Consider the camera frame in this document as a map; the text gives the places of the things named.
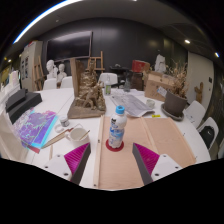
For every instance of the large white plaster bust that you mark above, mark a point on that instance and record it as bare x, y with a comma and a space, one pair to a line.
51, 68

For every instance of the small wooden easel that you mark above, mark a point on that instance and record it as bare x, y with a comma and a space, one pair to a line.
96, 61

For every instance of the flat round red coaster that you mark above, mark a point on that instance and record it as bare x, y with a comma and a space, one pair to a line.
115, 150

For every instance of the small white-lidded jar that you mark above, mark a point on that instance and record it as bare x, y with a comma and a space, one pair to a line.
64, 120

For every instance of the black wall screen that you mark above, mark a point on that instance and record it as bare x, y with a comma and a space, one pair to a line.
68, 45

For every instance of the white plastic bag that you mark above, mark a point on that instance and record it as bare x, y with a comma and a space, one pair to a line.
10, 140

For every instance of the small white cup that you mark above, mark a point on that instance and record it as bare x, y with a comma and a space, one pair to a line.
150, 103

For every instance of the thin wooden stick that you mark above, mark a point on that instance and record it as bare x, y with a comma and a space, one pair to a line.
51, 151

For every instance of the white plastic chair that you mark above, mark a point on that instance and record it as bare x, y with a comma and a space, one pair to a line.
208, 121
50, 84
195, 111
113, 77
66, 81

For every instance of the small white plaster bust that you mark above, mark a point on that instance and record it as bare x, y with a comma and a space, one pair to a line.
61, 71

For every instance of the blue-capped white drink bottle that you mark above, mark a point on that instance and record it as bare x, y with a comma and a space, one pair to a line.
117, 128

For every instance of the black backpack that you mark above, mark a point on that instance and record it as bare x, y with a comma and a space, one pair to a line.
208, 135

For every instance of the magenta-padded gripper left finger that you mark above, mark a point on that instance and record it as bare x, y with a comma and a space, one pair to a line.
75, 158

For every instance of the ceiling spotlights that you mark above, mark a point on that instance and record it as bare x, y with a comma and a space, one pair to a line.
187, 41

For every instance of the long ceiling light panel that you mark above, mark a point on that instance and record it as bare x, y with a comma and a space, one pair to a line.
43, 13

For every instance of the brown cardboard box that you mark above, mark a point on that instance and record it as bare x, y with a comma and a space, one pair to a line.
155, 88

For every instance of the green labelled bottle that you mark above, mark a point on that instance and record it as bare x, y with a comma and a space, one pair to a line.
107, 87

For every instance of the potted dried plant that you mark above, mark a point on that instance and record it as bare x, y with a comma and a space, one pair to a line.
175, 101

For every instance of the brown wooden sculpture on base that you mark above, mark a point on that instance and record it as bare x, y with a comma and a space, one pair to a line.
88, 96

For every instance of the white plaster figure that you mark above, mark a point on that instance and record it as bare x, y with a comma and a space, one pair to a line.
160, 63

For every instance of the yellow marker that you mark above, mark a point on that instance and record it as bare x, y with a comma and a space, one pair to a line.
155, 116

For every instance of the tall wooden easel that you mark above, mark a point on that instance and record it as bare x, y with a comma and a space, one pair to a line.
38, 73

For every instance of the grey printed newspaper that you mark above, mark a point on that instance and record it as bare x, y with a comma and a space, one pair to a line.
130, 105

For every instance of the black flat box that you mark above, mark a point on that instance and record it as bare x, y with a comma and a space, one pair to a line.
26, 106
15, 98

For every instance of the red box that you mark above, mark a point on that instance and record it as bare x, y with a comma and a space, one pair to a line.
140, 65

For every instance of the wooden paintbrush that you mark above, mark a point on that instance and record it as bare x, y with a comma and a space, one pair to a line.
85, 134

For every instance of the wooden figure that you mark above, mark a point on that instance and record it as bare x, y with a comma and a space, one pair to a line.
199, 91

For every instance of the dark glass bottle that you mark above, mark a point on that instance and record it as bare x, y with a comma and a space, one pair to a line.
127, 85

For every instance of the white ceramic mug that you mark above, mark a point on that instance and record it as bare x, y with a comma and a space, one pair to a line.
77, 135

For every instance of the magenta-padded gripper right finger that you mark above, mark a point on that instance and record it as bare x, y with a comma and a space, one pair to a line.
148, 158

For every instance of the white tape roll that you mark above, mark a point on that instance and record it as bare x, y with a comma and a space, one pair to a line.
56, 129

